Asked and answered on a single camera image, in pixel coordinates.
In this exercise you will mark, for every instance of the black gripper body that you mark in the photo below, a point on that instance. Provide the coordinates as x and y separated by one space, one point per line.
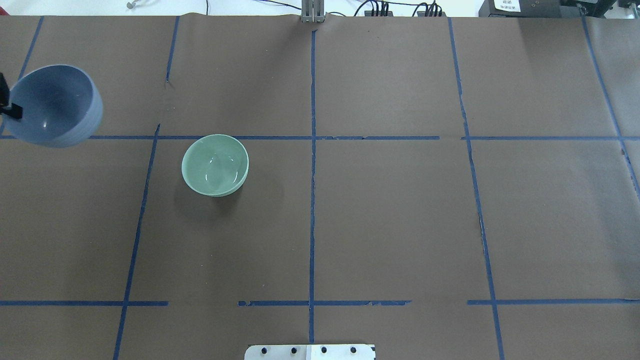
4 95

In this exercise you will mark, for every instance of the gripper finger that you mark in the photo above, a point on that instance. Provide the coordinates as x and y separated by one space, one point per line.
13 111

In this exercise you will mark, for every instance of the blue bowl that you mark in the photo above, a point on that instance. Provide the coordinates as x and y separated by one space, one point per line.
62 107

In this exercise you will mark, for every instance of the green bowl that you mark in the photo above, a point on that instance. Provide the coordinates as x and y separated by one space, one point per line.
216 165

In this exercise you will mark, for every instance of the black desktop computer box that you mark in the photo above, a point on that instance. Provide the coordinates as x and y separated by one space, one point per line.
527 9

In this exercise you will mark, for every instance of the aluminium frame post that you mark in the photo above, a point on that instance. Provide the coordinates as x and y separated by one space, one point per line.
313 11

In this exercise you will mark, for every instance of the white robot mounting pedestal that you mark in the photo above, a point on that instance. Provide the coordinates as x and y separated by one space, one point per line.
311 352

